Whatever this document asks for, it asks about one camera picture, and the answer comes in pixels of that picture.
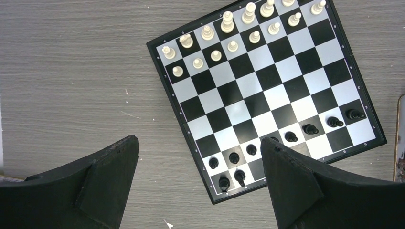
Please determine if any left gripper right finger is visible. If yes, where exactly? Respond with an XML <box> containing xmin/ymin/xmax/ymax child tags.
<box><xmin>261</xmin><ymin>138</ymin><xmax>405</xmax><ymax>229</ymax></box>

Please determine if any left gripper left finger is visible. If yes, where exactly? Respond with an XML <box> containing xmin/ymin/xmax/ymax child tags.
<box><xmin>0</xmin><ymin>135</ymin><xmax>139</xmax><ymax>229</ymax></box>

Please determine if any gold tin with black pieces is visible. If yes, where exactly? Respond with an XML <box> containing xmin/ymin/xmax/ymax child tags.
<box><xmin>393</xmin><ymin>94</ymin><xmax>405</xmax><ymax>183</ymax></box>

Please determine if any black white chess board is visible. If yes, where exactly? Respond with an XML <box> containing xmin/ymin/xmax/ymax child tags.
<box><xmin>147</xmin><ymin>0</ymin><xmax>387</xmax><ymax>204</ymax></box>

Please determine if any black chess pawn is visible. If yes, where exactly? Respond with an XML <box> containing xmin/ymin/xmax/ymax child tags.
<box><xmin>303</xmin><ymin>124</ymin><xmax>319</xmax><ymax>135</ymax></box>
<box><xmin>208</xmin><ymin>157</ymin><xmax>219</xmax><ymax>169</ymax></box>
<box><xmin>284</xmin><ymin>131</ymin><xmax>298</xmax><ymax>142</ymax></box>
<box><xmin>229</xmin><ymin>152</ymin><xmax>240</xmax><ymax>165</ymax></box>
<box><xmin>246</xmin><ymin>144</ymin><xmax>257</xmax><ymax>156</ymax></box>

